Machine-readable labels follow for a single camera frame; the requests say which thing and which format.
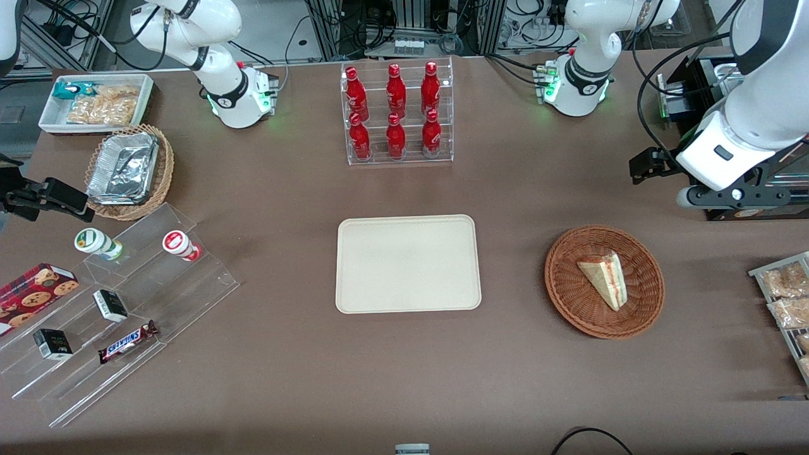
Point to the triangular sandwich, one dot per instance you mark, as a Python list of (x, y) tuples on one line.
[(605, 278)]

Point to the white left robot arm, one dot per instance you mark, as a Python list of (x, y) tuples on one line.
[(584, 38)]

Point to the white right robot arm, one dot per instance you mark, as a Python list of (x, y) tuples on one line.
[(189, 25)]

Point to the tan oval wicker basket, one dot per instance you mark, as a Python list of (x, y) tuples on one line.
[(165, 164)]

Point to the brown round wicker basket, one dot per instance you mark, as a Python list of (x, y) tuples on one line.
[(569, 297)]

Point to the beige plastic serving tray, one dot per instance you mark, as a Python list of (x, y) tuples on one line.
[(407, 265)]

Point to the green lidded yogurt cup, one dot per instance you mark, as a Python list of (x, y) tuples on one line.
[(95, 242)]

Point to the stacked aluminium foil containers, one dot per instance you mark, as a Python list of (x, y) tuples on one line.
[(123, 167)]

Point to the black hot food display case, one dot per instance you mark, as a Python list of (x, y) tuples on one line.
[(698, 88)]

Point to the white rectangular snack bin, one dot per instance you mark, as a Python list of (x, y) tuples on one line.
[(54, 120)]

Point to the stainless steel food pan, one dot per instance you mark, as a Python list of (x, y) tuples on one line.
[(723, 74)]

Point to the red cookie box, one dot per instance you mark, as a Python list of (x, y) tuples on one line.
[(35, 294)]

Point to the clear bag of crackers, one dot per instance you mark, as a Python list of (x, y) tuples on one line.
[(107, 104)]

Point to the teal snack packet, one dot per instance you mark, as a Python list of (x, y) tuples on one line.
[(71, 90)]

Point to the small black carton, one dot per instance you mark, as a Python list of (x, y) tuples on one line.
[(110, 305), (52, 344)]

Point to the red lidded yogurt cup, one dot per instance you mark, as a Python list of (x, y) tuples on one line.
[(179, 244)]

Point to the clear bag of biscuits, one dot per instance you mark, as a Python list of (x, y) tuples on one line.
[(790, 313), (804, 342), (784, 281)]

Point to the clear acrylic stepped display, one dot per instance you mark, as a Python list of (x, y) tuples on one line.
[(183, 297)]

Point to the brown snickers bar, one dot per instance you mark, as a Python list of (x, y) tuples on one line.
[(126, 342)]

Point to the red drink bottle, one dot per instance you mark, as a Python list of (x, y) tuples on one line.
[(396, 91), (356, 95), (430, 88), (360, 139), (431, 134), (395, 138)]

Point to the clear acrylic bottle rack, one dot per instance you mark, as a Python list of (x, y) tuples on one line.
[(411, 155)]

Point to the grey power strip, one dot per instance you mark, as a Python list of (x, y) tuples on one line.
[(409, 46)]

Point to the black right wrist camera bracket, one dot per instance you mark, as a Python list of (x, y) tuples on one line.
[(9, 174)]

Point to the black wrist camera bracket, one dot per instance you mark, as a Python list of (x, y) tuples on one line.
[(758, 197), (9, 174)]

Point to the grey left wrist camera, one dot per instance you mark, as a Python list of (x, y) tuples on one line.
[(684, 198)]

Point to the black left wrist camera bracket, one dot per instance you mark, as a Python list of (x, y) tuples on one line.
[(758, 197)]

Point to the grey camera mount block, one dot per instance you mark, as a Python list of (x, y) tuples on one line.
[(412, 449)]

